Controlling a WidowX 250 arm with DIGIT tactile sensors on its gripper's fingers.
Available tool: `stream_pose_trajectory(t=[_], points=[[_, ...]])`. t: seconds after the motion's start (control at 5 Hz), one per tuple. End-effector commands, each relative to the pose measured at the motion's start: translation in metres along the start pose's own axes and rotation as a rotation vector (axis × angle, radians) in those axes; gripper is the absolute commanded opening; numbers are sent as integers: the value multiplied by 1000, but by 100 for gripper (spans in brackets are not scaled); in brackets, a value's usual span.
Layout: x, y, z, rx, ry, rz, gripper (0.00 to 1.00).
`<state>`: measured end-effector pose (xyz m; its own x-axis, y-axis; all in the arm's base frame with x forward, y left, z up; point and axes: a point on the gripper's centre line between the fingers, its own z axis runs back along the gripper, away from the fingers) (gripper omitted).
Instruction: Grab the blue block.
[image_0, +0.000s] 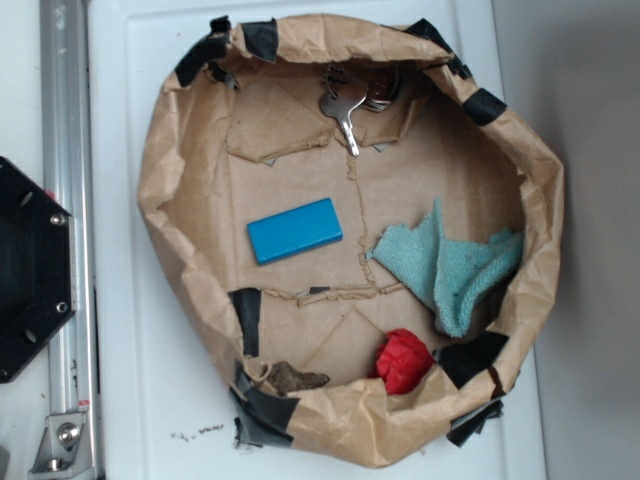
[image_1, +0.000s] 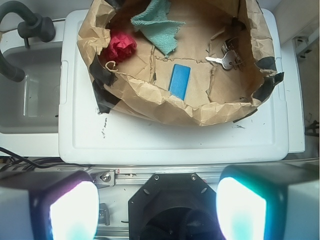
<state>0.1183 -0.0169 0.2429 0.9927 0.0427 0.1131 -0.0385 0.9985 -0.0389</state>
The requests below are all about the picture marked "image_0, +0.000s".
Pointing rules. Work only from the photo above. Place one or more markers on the silver key bunch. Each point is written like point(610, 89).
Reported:
point(373, 89)

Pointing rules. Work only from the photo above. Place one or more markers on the silver corner bracket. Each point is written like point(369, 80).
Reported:
point(64, 451)

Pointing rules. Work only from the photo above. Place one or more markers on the red crumpled ball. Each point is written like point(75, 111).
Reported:
point(401, 362)

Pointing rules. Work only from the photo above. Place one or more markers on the brown rock piece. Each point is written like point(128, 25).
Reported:
point(284, 379)

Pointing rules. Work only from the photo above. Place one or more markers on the blue rectangular block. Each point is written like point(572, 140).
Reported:
point(295, 231)

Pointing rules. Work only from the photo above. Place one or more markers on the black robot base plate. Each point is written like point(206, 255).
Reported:
point(36, 270)

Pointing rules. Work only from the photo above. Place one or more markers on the white plastic tray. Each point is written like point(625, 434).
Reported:
point(166, 413)

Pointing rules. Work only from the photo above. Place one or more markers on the brown paper bag bin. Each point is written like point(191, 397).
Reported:
point(237, 135)

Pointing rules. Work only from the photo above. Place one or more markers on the aluminium extrusion rail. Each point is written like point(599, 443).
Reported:
point(73, 363)

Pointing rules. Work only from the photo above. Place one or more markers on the teal terry cloth rag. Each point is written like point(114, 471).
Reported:
point(451, 277)

